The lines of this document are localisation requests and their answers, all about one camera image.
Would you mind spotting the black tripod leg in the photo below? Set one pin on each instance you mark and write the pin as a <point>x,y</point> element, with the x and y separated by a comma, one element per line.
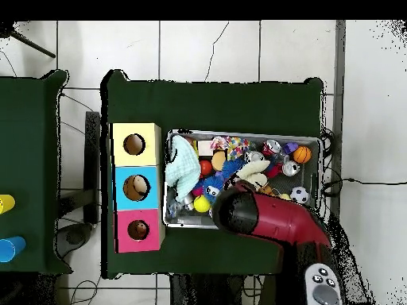
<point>31,46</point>

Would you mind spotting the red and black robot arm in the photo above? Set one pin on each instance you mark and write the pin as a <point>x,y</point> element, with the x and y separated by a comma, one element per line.
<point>286,219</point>

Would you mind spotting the wooden box with three holes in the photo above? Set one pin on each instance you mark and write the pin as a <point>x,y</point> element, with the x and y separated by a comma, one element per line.
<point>149,159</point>

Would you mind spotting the dark green table cloth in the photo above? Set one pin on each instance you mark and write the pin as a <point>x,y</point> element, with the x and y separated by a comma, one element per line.
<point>206,108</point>
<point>28,143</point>

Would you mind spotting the blue spiky rubber ball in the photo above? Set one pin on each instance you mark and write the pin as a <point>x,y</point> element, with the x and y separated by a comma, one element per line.
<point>232,168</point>

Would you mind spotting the cream quilted cloth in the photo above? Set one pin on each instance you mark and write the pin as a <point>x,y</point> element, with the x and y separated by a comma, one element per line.
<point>254,170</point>

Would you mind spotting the light blue quilted cloth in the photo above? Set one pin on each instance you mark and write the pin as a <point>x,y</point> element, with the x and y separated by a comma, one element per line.
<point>182,168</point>

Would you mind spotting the yellow cylinder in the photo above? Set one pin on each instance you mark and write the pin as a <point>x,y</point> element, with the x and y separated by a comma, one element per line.
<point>6,204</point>

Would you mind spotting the orange toy basketball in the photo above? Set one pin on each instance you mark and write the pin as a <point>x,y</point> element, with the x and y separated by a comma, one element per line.
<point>302,154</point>

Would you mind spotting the black and white soccer ball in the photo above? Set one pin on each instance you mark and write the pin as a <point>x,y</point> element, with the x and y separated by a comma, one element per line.
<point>299,194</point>

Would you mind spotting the black metal stand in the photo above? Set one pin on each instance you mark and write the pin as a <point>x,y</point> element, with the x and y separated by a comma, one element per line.
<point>92,159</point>

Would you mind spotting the red soda can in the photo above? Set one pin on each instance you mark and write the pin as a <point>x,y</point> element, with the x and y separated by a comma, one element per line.
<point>271,147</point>

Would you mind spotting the red rubber ball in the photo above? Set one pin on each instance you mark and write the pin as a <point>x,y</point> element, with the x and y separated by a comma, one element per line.
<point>206,167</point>

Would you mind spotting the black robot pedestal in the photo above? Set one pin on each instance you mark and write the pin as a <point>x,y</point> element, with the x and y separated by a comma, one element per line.
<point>203,292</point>

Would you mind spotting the blue cylinder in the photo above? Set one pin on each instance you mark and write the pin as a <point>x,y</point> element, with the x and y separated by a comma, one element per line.
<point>11,249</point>

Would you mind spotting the blue spiky ball with eyes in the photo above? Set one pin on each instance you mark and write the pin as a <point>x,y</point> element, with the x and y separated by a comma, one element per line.
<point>212,187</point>

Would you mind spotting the colourful patterned cloth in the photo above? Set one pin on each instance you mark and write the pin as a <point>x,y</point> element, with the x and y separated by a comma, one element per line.
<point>233,146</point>

